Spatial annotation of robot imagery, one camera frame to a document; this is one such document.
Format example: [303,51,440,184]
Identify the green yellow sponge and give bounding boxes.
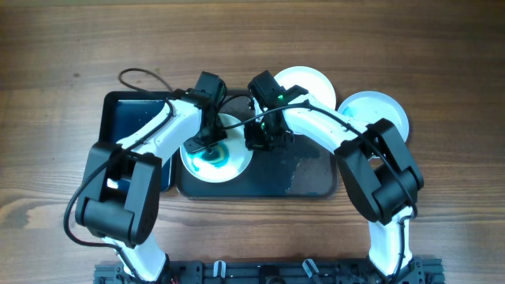
[200,142,230,167]

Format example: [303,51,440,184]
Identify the white plate with blue splat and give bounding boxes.
[180,125,253,183]

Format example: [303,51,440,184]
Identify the white plate with streak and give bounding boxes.
[338,91,410,142]

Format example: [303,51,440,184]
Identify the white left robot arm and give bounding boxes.
[64,87,227,283]

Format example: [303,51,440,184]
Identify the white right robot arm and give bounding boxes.
[245,83,425,283]

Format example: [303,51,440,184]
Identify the large black tray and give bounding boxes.
[175,89,339,199]

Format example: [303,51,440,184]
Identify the small black water tray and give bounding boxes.
[99,92,175,192]

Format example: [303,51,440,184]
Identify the white plate at back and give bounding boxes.
[274,66,337,109]

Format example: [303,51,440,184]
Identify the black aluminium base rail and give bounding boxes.
[93,257,446,284]

